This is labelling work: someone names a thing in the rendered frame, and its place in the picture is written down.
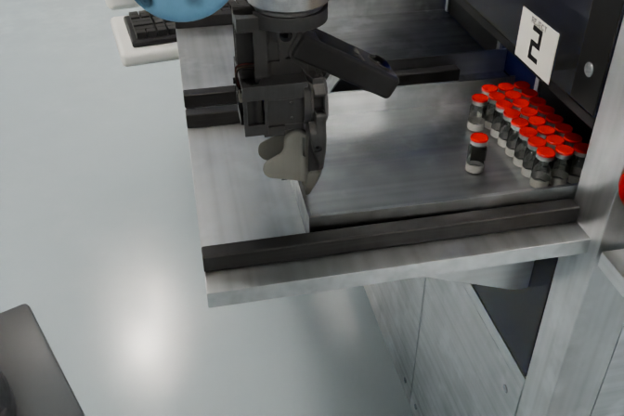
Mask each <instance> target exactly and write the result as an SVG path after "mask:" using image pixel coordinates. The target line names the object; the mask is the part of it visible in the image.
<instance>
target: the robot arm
mask: <svg viewBox="0 0 624 416"><path fill-rule="evenodd" d="M135 1H136V2H137V3H138V4H139V5H140V6H141V7H142V8H144V9H145V10H146V11H148V12H149V13H150V14H152V15H153V16H155V17H158V18H160V19H163V20H169V21H175V22H189V21H195V20H201V19H204V18H206V17H209V16H210V15H212V14H214V13H215V12H216V11H217V10H219V9H220V8H221V7H222V6H223V5H225V4H226V3H227V2H228V0H135ZM247 1H248V3H249V4H237V5H231V13H232V25H233V38H234V51H235V57H233V58H234V71H235V77H233V84H236V85H235V91H236V96H237V104H238V113H239V116H240V123H241V125H244V131H245V137H255V136H265V137H270V138H268V139H266V140H265V141H263V142H261V143H260V145H259V147H258V153H259V156H260V157H261V158H262V159H264V160H266V162H265V163H264V167H263V171H264V174H265V175H266V176H268V177H270V178H277V179H288V180H297V181H302V184H303V187H304V190H305V195H308V194H310V192H311V190H312V189H313V187H315V185H316V184H317V182H318V180H319V177H320V175H321V171H322V169H323V166H324V160H325V154H326V143H327V133H326V121H327V120H328V116H329V98H328V86H327V82H326V79H325V77H324V76H325V75H326V73H328V74H331V75H333V76H335V77H337V78H340V79H342V80H344V81H346V82H348V83H350V84H352V85H356V86H358V87H360V88H361V89H363V90H365V91H367V92H372V93H373V94H375V95H377V96H380V97H382V98H390V97H391V95H392V94H393V92H394V91H395V89H396V88H397V85H398V84H399V79H398V77H397V76H396V74H395V73H394V72H393V70H392V69H391V67H390V66H389V64H388V62H387V61H386V60H385V59H384V58H382V57H380V56H377V55H372V54H370V53H368V52H366V51H364V50H362V49H360V48H358V47H356V46H353V45H350V44H348V43H347V42H345V41H343V40H341V39H339V38H336V37H334V36H332V35H330V34H328V33H326V32H324V31H321V30H319V29H317V28H318V27H320V26H321V25H323V24H324V23H325V22H326V21H327V19H328V1H329V0H247ZM264 120H265V122H264ZM0 416H17V405H16V400H15V398H14V395H13V393H12V390H11V388H10V385H9V383H8V381H7V378H6V377H5V375H4V374H3V372H1V371H0Z"/></svg>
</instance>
